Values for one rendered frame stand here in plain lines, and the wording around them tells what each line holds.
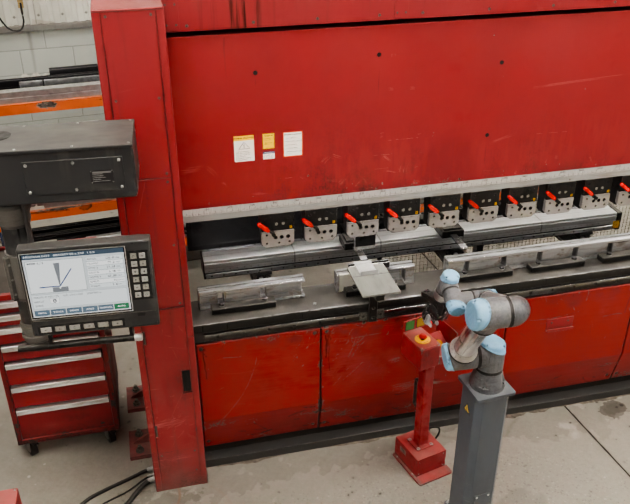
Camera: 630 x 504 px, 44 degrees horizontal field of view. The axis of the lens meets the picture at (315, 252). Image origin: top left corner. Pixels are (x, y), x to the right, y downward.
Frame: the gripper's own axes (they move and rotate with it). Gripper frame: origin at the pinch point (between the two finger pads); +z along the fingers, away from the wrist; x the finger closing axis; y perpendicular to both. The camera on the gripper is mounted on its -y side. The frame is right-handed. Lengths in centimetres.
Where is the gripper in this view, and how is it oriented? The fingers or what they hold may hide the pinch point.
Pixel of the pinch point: (426, 321)
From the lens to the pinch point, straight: 357.2
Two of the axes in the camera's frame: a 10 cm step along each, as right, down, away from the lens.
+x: 8.8, -2.3, 4.1
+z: -1.6, 6.7, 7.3
